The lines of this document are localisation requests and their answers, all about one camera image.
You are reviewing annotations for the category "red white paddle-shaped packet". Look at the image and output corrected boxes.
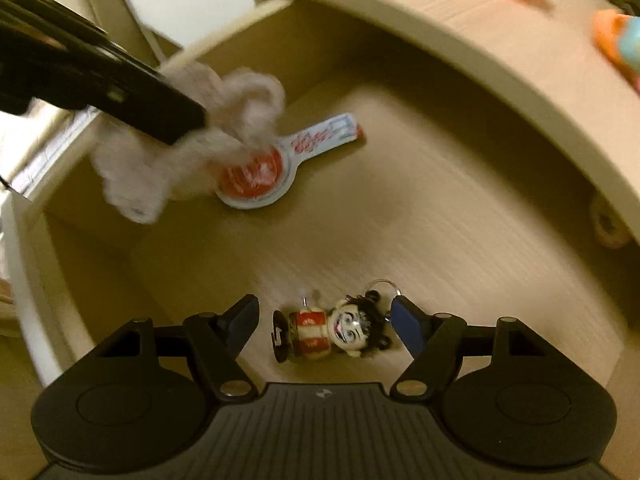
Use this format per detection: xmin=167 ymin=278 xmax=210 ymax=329
xmin=215 ymin=114 xmax=365 ymax=209

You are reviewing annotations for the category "ring donut toy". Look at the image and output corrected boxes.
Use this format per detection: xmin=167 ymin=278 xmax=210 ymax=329
xmin=589 ymin=194 xmax=632 ymax=248

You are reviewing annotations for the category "small orange toy shell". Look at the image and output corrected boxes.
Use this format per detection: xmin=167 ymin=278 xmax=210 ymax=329
xmin=592 ymin=9 xmax=640 ymax=92

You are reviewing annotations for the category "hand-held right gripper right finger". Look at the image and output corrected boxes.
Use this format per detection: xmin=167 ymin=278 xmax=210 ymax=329
xmin=390 ymin=296 xmax=551 ymax=402

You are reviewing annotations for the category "figurine keychain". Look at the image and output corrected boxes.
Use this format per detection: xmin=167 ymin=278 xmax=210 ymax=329
xmin=272 ymin=279 xmax=401 ymax=363

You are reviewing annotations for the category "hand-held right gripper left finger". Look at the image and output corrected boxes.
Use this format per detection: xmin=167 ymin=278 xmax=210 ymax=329
xmin=95 ymin=295 xmax=260 ymax=402

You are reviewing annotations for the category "wooden drawer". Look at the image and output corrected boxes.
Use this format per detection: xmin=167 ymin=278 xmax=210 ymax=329
xmin=0 ymin=0 xmax=628 ymax=391

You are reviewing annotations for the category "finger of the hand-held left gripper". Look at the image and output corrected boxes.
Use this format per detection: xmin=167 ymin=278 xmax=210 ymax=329
xmin=0 ymin=0 xmax=126 ymax=58
xmin=0 ymin=35 xmax=207 ymax=145

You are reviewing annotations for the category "grey plush toy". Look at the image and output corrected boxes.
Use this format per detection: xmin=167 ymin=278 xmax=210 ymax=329
xmin=90 ymin=62 xmax=287 ymax=224

